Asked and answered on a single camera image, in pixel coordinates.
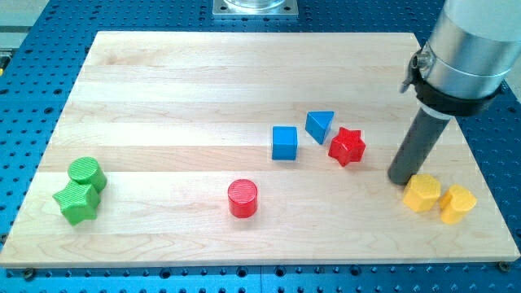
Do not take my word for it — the blue triangle block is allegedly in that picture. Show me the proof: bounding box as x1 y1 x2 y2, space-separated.
305 111 335 145

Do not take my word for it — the blue cube block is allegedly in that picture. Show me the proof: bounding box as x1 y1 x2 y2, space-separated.
272 126 298 160

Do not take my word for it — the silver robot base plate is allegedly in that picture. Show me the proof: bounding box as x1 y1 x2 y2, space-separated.
212 0 299 17

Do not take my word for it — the red cylinder block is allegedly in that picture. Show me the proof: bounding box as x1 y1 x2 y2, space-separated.
227 179 258 218

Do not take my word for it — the light wooden board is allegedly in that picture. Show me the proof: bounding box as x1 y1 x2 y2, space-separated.
1 32 519 268

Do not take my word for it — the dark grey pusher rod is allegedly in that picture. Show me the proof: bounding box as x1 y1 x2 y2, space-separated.
387 108 452 186

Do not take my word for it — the green cylinder block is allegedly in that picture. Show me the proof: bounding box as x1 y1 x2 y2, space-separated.
68 156 107 193

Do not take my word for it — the yellow heart block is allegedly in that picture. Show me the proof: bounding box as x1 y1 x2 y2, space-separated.
439 184 477 225

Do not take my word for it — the yellow hexagon block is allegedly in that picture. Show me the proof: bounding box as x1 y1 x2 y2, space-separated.
402 174 441 212

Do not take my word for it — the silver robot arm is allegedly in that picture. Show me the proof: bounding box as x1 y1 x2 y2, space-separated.
401 0 520 120

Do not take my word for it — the green star block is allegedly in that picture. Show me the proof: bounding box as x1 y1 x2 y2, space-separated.
53 181 101 225

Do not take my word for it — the red star block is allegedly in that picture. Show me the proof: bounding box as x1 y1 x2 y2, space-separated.
328 127 366 167

